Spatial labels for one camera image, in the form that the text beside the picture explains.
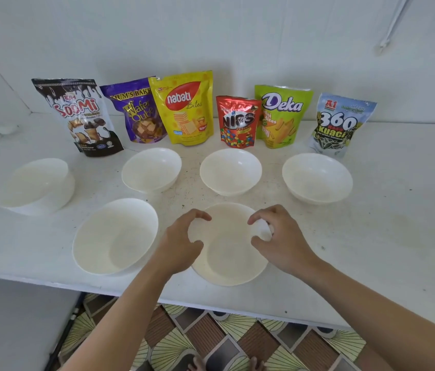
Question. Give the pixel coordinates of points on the person's left hand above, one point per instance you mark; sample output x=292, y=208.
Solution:
x=175, y=251

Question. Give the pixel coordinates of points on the person's right hand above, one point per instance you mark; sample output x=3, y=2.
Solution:
x=287, y=247

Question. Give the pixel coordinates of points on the white round bowl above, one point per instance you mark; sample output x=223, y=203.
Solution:
x=227, y=251
x=115, y=235
x=231, y=171
x=34, y=181
x=317, y=177
x=151, y=169

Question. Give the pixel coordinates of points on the green snack bag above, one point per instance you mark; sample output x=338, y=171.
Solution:
x=283, y=119

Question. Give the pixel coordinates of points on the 360 Kuaci seed bag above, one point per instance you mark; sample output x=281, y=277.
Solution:
x=337, y=127

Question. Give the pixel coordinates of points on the red Nips candy bag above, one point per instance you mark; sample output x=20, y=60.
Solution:
x=238, y=123

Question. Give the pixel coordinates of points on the yellow snack bag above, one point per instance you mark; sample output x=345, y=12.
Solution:
x=186, y=112

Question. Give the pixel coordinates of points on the purple snack bag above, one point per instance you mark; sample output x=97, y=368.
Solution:
x=136, y=115

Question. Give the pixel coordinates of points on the black white snack bag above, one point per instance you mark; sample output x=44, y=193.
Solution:
x=82, y=112

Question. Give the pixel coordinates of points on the person's left forearm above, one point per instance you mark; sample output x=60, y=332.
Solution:
x=125, y=328

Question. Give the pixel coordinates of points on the person's right forearm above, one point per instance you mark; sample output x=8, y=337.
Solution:
x=395, y=320

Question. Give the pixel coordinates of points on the person's left foot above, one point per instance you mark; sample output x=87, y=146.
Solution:
x=196, y=365

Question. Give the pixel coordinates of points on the person's foot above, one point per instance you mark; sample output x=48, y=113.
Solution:
x=257, y=365
x=196, y=365

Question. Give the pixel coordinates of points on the person's right foot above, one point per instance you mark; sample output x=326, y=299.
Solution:
x=257, y=365

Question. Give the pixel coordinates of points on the small white plaster lump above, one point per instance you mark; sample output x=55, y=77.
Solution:
x=5, y=129

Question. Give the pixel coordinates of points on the white shelf bracket strut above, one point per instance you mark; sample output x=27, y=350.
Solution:
x=395, y=23

